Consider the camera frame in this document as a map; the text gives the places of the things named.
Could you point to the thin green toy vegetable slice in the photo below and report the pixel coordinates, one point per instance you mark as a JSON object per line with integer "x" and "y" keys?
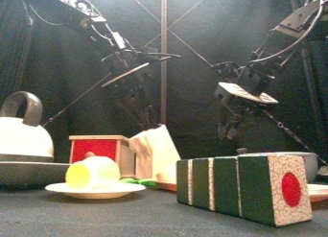
{"x": 201, "y": 183}
{"x": 182, "y": 181}

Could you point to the red wooden box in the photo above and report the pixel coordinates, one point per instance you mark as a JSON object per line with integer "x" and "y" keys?
{"x": 96, "y": 149}

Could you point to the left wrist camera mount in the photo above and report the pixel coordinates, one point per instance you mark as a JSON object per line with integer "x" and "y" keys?
{"x": 125, "y": 75}

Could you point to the vertical metal frame pole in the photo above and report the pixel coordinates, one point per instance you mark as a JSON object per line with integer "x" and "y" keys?
{"x": 164, "y": 55}

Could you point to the green toy leaf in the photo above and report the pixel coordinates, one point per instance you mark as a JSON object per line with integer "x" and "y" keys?
{"x": 138, "y": 182}

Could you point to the grey metal pan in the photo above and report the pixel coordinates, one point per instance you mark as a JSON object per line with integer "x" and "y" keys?
{"x": 29, "y": 173}

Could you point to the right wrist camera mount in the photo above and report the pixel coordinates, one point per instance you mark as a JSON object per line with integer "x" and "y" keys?
{"x": 242, "y": 93}

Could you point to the wooden cutting board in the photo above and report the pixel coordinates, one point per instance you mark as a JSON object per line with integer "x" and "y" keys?
{"x": 317, "y": 193}

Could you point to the white saucer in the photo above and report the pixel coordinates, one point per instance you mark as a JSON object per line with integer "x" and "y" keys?
{"x": 96, "y": 190}

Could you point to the grey pot with lid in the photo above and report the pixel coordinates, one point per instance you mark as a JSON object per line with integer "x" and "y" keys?
{"x": 309, "y": 164}

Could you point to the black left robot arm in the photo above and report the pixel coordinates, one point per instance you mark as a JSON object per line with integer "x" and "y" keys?
{"x": 81, "y": 10}

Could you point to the yellow white toy cup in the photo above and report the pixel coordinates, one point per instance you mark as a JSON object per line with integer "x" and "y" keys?
{"x": 93, "y": 173}

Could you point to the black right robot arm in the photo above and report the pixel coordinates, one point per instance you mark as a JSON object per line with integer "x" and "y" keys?
{"x": 294, "y": 26}

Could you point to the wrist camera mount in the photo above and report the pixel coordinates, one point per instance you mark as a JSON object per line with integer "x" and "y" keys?
{"x": 242, "y": 93}
{"x": 125, "y": 75}

